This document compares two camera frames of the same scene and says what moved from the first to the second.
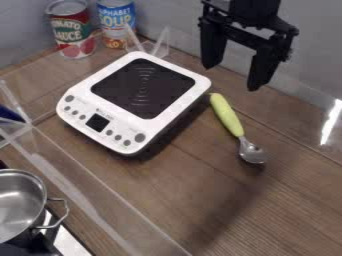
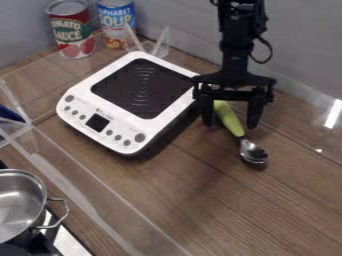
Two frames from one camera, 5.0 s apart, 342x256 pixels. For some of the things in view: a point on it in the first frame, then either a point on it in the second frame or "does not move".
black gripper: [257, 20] to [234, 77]
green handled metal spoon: [250, 152] does not move
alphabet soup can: [117, 19] does not move
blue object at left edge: [11, 114] does not move
